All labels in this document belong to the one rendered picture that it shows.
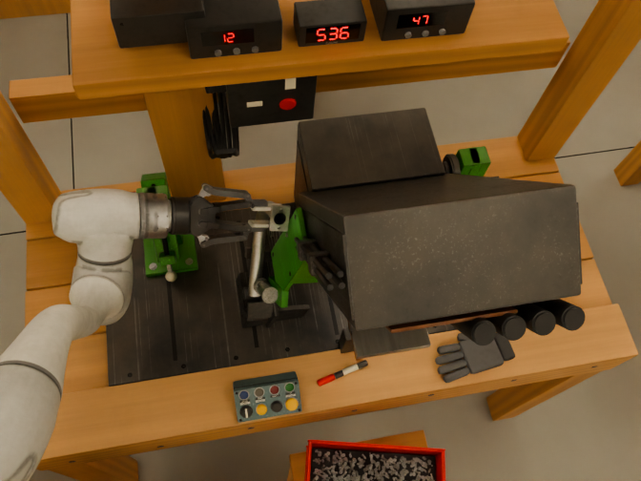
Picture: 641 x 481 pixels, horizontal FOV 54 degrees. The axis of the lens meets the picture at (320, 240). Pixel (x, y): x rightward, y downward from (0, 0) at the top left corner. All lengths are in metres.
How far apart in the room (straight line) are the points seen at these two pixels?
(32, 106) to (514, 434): 1.97
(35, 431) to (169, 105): 0.79
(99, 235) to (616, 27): 1.16
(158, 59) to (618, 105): 2.68
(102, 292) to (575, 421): 1.94
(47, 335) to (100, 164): 2.05
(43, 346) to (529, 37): 0.97
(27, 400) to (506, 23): 1.01
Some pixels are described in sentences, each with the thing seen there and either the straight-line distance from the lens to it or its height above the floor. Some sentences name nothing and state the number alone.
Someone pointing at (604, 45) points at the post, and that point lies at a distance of 1.62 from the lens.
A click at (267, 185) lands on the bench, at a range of 1.77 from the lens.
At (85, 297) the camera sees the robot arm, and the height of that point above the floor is 1.27.
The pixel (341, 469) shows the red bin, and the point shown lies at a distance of 1.54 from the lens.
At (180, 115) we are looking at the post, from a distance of 1.43.
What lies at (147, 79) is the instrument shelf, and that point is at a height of 1.54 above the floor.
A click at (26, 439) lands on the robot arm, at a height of 1.65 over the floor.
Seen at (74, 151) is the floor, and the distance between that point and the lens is 3.01.
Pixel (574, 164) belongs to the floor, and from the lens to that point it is 3.18.
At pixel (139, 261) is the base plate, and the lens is 1.68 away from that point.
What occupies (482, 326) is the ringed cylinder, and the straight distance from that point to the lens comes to 0.98.
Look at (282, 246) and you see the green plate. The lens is 1.38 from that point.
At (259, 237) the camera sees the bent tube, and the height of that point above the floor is 1.09.
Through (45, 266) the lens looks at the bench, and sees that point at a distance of 1.76.
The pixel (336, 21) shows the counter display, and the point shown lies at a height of 1.59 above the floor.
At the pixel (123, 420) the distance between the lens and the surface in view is 1.57.
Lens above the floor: 2.41
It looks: 64 degrees down
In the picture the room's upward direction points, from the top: 9 degrees clockwise
